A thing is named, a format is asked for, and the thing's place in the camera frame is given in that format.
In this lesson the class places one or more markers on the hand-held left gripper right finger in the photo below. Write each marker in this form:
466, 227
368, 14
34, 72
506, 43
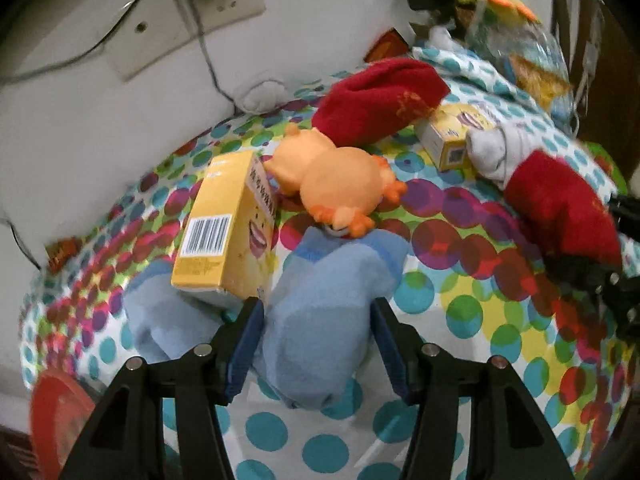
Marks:
392, 355

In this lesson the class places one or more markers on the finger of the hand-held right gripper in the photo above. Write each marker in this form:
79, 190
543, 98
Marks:
627, 212
615, 290

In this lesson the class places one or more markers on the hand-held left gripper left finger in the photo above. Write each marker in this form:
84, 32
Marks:
245, 355

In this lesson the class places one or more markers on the red sock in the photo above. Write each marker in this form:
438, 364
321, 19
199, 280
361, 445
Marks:
560, 205
370, 105

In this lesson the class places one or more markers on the light blue sock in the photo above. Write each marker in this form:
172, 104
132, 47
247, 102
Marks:
160, 320
320, 320

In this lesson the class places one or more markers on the large yellow cardboard box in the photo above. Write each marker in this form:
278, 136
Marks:
215, 220

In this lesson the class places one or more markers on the white sock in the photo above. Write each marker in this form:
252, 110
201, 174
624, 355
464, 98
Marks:
442, 39
492, 152

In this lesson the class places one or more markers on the orange owl toy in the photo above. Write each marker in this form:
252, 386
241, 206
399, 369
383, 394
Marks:
340, 180

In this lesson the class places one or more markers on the red round basin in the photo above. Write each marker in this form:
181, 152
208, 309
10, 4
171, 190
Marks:
55, 420

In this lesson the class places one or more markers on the polka dot tablecloth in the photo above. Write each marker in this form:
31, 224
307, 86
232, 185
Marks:
450, 310

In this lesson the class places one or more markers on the clear plastic snack bag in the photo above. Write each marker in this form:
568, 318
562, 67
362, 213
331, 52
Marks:
520, 45

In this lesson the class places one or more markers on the small yellow cardboard box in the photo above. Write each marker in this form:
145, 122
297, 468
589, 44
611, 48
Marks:
440, 140

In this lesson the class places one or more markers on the red snack packet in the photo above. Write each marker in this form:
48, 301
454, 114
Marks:
62, 255

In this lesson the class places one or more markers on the red paper packet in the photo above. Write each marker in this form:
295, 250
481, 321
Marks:
387, 45

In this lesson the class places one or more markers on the white blank wall plate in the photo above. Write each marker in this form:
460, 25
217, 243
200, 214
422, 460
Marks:
142, 42

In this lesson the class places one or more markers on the white wall socket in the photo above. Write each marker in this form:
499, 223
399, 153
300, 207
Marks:
235, 5

